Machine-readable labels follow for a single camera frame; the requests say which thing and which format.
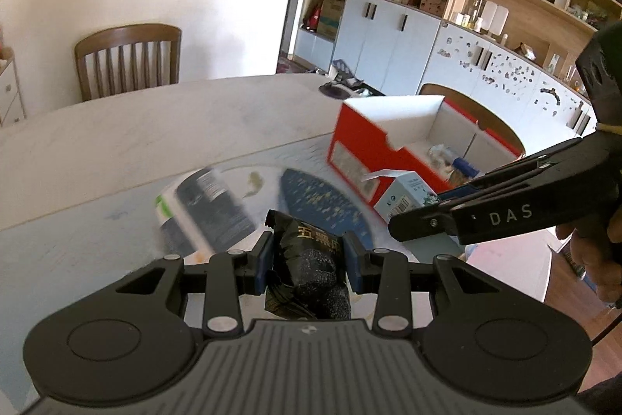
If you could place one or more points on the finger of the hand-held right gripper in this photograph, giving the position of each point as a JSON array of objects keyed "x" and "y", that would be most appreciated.
[
  {"x": 510, "y": 215},
  {"x": 515, "y": 172}
]

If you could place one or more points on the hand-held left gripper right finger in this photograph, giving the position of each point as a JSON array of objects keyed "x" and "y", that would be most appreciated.
[{"x": 353, "y": 264}]

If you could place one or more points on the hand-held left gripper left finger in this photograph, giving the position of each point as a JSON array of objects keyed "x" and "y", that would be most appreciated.
[{"x": 262, "y": 264}]

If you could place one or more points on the black gold-print snack packet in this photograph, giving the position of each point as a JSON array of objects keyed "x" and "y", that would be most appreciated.
[{"x": 311, "y": 264}]

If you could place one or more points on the pale packet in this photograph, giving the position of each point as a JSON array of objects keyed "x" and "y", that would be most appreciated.
[{"x": 440, "y": 157}]

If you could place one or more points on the pale blue milk carton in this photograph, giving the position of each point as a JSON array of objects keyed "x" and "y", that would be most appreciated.
[{"x": 406, "y": 196}]

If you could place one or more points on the red cardboard box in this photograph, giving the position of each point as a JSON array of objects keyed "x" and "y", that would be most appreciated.
[{"x": 369, "y": 133}]

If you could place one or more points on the person's right hand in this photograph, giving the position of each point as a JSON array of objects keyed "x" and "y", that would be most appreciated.
[{"x": 593, "y": 259}]

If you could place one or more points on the black and white tissue pack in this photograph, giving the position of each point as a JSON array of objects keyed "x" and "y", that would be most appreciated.
[{"x": 214, "y": 211}]

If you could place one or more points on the blue speckled placemat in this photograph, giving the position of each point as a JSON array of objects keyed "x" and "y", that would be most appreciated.
[{"x": 316, "y": 196}]

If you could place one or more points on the black phone stand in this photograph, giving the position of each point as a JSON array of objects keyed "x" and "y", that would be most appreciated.
[{"x": 342, "y": 77}]

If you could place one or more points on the printed cardboard box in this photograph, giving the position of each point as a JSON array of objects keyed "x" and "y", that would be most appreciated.
[{"x": 333, "y": 19}]

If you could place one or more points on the red toy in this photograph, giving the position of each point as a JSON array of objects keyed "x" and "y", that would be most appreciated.
[{"x": 313, "y": 19}]

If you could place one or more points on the wooden chair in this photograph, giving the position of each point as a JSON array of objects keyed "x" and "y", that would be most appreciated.
[{"x": 126, "y": 55}]

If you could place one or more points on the small white drawer cabinet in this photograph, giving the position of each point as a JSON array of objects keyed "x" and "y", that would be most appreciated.
[{"x": 9, "y": 94}]

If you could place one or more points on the white and wood wall cabinet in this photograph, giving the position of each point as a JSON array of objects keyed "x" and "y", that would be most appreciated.
[{"x": 384, "y": 31}]

